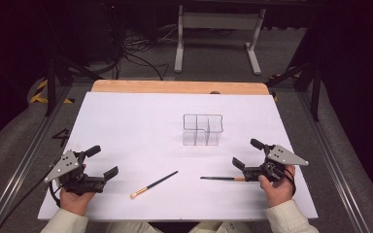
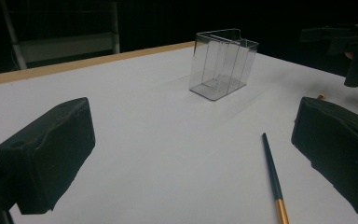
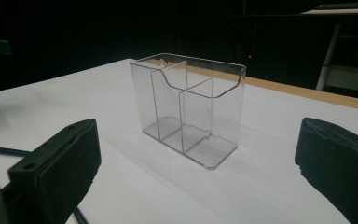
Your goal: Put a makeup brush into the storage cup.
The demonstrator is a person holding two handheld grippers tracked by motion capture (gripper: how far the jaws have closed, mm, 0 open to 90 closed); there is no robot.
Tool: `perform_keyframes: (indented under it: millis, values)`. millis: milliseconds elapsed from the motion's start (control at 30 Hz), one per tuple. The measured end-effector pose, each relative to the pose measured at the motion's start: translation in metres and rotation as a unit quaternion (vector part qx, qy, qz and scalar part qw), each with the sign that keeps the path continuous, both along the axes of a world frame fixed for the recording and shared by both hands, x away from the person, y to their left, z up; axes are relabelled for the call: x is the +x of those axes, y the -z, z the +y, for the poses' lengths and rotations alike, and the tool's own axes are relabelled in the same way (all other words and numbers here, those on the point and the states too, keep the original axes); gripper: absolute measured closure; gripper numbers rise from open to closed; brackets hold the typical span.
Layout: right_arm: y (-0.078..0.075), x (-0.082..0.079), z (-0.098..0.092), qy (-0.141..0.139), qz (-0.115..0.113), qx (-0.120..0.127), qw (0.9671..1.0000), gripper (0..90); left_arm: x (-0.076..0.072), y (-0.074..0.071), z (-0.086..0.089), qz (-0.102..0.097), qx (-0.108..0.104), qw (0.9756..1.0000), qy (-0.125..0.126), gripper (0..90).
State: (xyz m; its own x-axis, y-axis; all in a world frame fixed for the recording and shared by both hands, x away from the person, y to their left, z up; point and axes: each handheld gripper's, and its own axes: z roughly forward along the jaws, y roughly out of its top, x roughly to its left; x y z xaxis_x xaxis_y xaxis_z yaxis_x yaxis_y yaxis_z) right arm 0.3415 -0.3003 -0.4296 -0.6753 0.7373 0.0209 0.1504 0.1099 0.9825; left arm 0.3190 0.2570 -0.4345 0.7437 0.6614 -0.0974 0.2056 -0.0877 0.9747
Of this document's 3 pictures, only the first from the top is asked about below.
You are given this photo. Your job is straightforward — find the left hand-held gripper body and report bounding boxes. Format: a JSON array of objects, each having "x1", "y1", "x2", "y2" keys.
[{"x1": 43, "y1": 150, "x2": 108, "y2": 196}]

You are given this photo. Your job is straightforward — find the clear acrylic organizer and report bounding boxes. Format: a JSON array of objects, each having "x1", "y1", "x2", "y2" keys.
[{"x1": 183, "y1": 113, "x2": 224, "y2": 147}]

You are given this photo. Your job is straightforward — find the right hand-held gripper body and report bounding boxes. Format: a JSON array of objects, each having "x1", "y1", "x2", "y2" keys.
[{"x1": 243, "y1": 144, "x2": 310, "y2": 183}]

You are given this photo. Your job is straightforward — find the aluminium floor rail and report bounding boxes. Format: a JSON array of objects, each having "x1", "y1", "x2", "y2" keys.
[
  {"x1": 0, "y1": 85, "x2": 72, "y2": 233},
  {"x1": 295, "y1": 91, "x2": 370, "y2": 233}
]

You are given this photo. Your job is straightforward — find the black tripod stand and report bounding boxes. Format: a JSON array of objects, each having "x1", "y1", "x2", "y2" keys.
[
  {"x1": 43, "y1": 54, "x2": 105, "y2": 117},
  {"x1": 265, "y1": 61, "x2": 322, "y2": 122}
]

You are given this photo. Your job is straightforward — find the white metal stand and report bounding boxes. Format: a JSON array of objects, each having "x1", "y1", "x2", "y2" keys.
[{"x1": 174, "y1": 4, "x2": 267, "y2": 76}]

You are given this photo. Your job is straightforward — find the white table mat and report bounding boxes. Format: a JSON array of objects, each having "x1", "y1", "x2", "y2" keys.
[{"x1": 37, "y1": 91, "x2": 319, "y2": 222}]

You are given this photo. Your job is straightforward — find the right hand-held gripper cable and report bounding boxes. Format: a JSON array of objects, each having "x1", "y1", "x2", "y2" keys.
[{"x1": 283, "y1": 166, "x2": 297, "y2": 197}]

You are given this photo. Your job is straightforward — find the person's right hand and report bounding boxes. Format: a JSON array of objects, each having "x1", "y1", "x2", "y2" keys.
[{"x1": 257, "y1": 165, "x2": 296, "y2": 209}]

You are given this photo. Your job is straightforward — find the yellow black floor tape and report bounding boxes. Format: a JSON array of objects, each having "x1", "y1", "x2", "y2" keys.
[{"x1": 28, "y1": 79, "x2": 76, "y2": 105}]

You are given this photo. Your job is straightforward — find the left hand-held gripper cable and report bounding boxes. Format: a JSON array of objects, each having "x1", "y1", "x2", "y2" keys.
[{"x1": 0, "y1": 154, "x2": 62, "y2": 233}]

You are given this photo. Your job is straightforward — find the person's left hand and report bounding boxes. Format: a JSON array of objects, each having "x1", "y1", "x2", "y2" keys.
[{"x1": 58, "y1": 187, "x2": 96, "y2": 216}]

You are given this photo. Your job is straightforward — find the person's lap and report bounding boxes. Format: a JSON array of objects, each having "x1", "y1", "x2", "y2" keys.
[{"x1": 105, "y1": 220, "x2": 254, "y2": 233}]

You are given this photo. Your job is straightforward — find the black makeup brush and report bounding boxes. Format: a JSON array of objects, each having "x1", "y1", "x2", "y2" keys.
[
  {"x1": 129, "y1": 170, "x2": 179, "y2": 200},
  {"x1": 199, "y1": 176, "x2": 247, "y2": 183}
]

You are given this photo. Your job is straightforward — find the hand-held gripper cable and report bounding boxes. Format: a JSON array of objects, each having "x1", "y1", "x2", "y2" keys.
[
  {"x1": 0, "y1": 154, "x2": 62, "y2": 233},
  {"x1": 283, "y1": 166, "x2": 297, "y2": 197}
]

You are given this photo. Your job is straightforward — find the black floor cables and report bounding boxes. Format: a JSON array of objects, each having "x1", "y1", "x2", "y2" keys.
[{"x1": 110, "y1": 25, "x2": 171, "y2": 82}]

